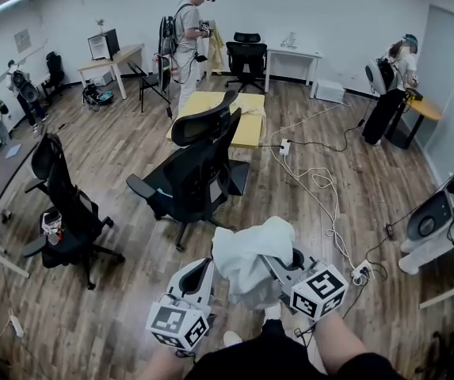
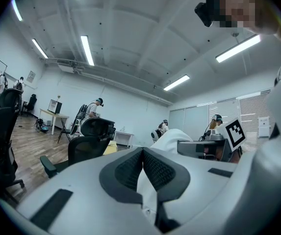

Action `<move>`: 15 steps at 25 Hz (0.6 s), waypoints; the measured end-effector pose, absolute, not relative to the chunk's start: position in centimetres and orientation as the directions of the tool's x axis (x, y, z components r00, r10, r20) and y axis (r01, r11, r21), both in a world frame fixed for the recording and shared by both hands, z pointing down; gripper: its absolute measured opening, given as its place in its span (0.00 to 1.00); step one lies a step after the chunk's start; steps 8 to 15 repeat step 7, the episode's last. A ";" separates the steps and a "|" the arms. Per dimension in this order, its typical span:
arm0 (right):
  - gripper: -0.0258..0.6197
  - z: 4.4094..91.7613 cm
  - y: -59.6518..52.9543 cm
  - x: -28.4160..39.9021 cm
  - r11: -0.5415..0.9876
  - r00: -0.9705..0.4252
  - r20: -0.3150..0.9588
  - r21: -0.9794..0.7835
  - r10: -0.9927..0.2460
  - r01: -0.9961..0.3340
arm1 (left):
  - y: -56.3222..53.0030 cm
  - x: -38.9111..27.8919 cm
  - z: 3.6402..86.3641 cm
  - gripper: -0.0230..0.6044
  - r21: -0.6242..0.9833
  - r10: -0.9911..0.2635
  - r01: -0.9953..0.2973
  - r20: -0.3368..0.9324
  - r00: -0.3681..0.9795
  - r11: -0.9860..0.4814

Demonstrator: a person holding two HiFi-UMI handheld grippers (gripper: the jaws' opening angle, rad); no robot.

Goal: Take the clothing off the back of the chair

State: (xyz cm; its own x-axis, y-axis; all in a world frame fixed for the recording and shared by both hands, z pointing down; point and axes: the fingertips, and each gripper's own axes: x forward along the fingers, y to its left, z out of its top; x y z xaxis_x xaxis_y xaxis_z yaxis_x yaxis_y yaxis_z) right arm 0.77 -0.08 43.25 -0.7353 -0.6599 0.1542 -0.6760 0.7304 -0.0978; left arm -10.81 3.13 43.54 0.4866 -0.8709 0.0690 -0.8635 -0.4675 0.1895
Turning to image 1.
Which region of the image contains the wooden desk with white legs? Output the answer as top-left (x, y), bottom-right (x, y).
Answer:
top-left (77, 43), bottom-right (146, 101)

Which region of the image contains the round yellow table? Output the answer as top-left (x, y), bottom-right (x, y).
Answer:
top-left (384, 88), bottom-right (443, 150)

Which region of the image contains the black basket with items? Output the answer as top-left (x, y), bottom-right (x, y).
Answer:
top-left (82, 82), bottom-right (115, 108)

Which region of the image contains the yellow square table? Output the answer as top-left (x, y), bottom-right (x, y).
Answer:
top-left (166, 91), bottom-right (267, 150)

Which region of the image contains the wall poster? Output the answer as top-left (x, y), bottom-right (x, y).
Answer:
top-left (13, 28), bottom-right (33, 54)

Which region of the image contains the black mesh office chair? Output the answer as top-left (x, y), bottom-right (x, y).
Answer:
top-left (126, 89), bottom-right (251, 252)

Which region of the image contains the yellow clothing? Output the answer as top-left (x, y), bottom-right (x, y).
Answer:
top-left (205, 19), bottom-right (227, 75)

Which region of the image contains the person's right forearm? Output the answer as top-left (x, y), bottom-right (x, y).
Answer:
top-left (312, 310), bottom-right (371, 376)

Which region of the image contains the black office chair with items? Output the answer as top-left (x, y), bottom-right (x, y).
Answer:
top-left (21, 132), bottom-right (127, 291)

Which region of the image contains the black folding chair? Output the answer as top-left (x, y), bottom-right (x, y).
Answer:
top-left (126, 60), bottom-right (172, 114)

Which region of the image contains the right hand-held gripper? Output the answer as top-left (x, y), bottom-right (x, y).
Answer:
top-left (258, 243), bottom-right (349, 321)

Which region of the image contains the black cabinet box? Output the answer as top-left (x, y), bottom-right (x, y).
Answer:
top-left (87, 28), bottom-right (121, 62)

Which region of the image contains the person's left forearm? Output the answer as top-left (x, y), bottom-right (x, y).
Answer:
top-left (138, 345), bottom-right (196, 380)

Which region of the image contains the white backpack device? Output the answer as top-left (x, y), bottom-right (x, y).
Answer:
top-left (398, 148), bottom-right (454, 275)

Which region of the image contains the white power cable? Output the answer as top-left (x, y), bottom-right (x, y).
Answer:
top-left (268, 103), bottom-right (357, 271)

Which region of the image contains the white box appliance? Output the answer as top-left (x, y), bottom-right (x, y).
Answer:
top-left (314, 78), bottom-right (346, 105)

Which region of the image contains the person's white shoe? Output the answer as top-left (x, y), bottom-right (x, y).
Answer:
top-left (263, 303), bottom-right (284, 326)
top-left (223, 330), bottom-right (245, 348)

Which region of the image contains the black power cable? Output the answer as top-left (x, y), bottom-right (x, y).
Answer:
top-left (258, 99), bottom-right (378, 153)

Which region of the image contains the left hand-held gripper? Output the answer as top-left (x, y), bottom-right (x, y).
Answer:
top-left (145, 257), bottom-right (216, 352)

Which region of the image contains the person's black clothing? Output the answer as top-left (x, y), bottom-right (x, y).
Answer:
top-left (185, 318), bottom-right (410, 380)

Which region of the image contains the white clothing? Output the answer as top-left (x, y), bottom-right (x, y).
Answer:
top-left (212, 215), bottom-right (297, 311)

